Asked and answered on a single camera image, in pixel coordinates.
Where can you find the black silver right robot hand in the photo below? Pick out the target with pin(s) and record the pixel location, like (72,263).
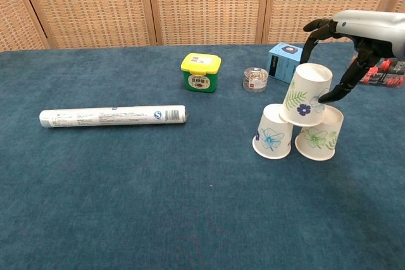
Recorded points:
(373,29)

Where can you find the white cup fern leaf print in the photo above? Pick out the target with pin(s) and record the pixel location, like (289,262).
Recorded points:
(300,93)

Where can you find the white cup green flower print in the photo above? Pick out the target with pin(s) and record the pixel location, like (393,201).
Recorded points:
(316,143)

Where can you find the white cup blue flower print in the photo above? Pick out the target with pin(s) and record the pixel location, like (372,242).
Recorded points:
(272,137)

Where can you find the clear box red black clips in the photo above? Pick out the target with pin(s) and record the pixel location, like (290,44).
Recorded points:
(389,74)

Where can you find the light blue cardboard box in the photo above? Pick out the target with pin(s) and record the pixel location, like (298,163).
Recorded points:
(281,64)

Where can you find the clear round clip container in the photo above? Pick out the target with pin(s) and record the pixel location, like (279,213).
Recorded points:
(255,82)

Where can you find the woven bamboo folding screen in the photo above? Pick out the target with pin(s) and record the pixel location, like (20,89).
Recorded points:
(205,4)

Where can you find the green tub yellow lid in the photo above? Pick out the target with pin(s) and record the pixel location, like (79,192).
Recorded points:
(201,77)

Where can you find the white plastic wrap roll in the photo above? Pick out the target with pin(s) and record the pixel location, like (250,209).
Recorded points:
(110,116)

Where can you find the dark blue table cloth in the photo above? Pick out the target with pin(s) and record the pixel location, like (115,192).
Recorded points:
(95,187)

